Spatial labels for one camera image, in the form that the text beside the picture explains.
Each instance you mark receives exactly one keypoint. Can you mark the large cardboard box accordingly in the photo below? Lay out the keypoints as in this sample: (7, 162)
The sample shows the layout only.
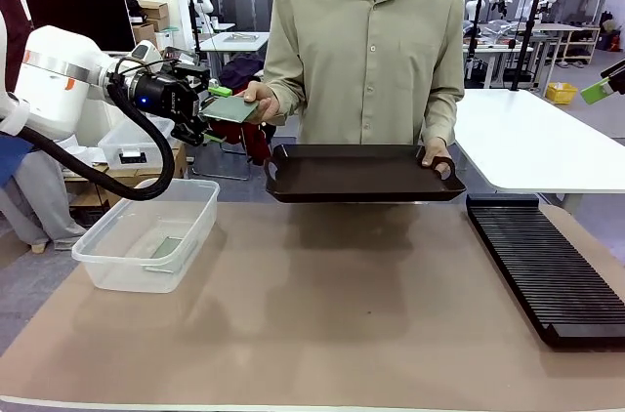
(180, 165)

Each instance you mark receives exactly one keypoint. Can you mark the small cardboard box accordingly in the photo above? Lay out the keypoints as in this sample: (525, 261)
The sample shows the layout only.
(144, 36)
(154, 14)

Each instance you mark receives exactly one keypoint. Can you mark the black computer monitor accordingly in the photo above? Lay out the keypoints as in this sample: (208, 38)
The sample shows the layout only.
(78, 19)

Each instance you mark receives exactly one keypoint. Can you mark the yellow plastic crate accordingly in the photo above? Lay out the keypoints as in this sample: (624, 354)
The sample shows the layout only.
(561, 92)

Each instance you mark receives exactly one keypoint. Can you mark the large clear plastic bin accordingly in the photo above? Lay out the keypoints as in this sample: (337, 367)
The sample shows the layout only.
(146, 236)

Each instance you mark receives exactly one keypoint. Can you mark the dark brown serving tray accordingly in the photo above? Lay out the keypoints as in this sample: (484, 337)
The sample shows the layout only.
(361, 177)

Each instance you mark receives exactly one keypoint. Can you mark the background person grey trousers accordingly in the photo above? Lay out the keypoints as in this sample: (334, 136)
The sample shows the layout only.
(39, 207)

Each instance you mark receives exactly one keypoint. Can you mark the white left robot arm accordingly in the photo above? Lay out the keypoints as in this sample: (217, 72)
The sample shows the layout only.
(58, 80)

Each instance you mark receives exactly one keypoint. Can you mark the dark purple bag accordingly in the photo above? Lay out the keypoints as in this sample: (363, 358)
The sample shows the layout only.
(241, 71)

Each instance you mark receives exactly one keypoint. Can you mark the white background desk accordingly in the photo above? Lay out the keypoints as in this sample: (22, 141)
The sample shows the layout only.
(229, 41)

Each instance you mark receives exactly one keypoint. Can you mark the wooden shelf unit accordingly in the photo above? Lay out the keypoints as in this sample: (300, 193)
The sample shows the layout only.
(578, 41)

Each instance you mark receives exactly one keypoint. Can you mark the black tripod stand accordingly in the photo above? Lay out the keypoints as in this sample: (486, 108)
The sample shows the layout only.
(529, 31)

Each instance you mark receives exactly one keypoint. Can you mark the black slotted PCB rack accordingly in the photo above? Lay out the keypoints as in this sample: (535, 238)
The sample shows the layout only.
(542, 265)

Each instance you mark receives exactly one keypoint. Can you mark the person right hand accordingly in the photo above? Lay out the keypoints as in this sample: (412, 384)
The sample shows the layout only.
(263, 97)

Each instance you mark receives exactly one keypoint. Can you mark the person torso beige shirt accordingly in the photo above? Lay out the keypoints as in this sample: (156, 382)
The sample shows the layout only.
(371, 51)

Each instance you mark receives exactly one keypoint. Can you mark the person right forearm beige sleeve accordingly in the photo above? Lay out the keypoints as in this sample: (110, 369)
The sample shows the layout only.
(288, 90)

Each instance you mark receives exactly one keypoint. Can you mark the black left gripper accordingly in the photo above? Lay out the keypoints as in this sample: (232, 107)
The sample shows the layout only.
(161, 95)

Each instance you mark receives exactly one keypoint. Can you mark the person left forearm beige sleeve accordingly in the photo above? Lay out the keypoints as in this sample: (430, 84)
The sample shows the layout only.
(443, 114)

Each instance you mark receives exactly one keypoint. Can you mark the small clear lidded box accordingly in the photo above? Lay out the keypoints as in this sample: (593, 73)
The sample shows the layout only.
(127, 148)

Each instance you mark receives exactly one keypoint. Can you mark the white table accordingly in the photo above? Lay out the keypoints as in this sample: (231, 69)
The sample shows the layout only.
(527, 138)

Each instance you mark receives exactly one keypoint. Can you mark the green PCB board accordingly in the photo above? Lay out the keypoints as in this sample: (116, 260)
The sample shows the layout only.
(167, 247)
(229, 110)

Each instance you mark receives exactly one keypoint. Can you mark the grey crate with items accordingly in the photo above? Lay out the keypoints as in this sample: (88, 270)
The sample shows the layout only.
(177, 54)

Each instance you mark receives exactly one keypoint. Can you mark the person left hand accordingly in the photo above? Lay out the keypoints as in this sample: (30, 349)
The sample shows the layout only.
(433, 151)

